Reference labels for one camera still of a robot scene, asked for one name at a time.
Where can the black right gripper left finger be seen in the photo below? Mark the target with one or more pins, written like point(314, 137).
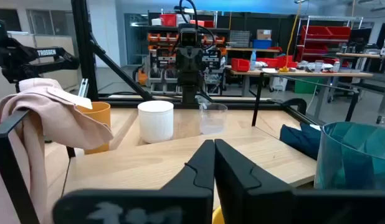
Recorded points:
point(180, 202)

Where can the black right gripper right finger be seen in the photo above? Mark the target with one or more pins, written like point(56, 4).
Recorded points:
point(258, 202)

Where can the clear drinking glass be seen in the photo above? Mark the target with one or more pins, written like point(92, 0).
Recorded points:
point(212, 121)

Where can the white ceramic mug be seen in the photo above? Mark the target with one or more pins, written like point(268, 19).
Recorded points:
point(155, 121)

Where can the teal faceted plastic tumbler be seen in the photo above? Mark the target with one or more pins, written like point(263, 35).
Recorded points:
point(351, 155)

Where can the orange plastic cup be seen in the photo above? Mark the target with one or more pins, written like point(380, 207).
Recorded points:
point(99, 115)

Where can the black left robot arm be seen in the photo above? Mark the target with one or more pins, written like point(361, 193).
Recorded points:
point(189, 93)

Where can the storage rack with orange bins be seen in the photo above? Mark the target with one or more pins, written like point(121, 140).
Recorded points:
point(158, 62)

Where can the red plastic bin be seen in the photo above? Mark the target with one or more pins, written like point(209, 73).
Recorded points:
point(240, 64)
point(168, 20)

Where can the clear water bottle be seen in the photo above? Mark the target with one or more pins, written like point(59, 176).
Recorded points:
point(253, 60)

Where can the navy blue cloth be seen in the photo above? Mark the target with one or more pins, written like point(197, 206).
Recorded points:
point(298, 140)

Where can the blue plastic bin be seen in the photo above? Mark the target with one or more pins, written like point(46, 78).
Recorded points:
point(262, 44)

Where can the cardboard box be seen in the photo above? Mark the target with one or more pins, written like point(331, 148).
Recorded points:
point(264, 34)

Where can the wooden workbench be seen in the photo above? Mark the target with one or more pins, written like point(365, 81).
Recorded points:
point(304, 74)

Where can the green plastic bin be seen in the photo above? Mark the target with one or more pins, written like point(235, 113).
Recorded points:
point(307, 86)

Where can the pale pink cloth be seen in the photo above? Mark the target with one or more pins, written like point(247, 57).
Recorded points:
point(55, 124)

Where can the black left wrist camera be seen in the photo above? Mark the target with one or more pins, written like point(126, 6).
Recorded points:
point(188, 37)

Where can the black aluminium rig frame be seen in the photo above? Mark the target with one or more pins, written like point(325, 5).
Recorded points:
point(83, 46)

